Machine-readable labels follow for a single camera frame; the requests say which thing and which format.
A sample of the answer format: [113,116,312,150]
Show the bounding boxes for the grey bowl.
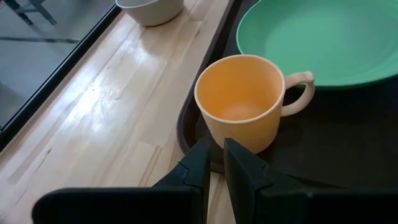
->
[115,0,185,27]

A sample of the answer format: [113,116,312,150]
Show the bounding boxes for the black metal table frame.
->
[0,4,122,152]

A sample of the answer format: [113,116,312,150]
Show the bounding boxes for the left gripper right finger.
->
[223,138,398,224]

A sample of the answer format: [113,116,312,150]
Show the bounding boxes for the dark metal furniture legs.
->
[4,0,58,26]

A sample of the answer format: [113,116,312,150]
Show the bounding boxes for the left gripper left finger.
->
[30,138,211,224]

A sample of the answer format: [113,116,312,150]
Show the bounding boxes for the orange mug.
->
[194,54,316,155]

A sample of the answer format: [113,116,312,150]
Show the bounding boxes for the green plate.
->
[236,0,398,91]

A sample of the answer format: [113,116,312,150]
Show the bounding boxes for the brown plastic tray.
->
[176,0,398,191]

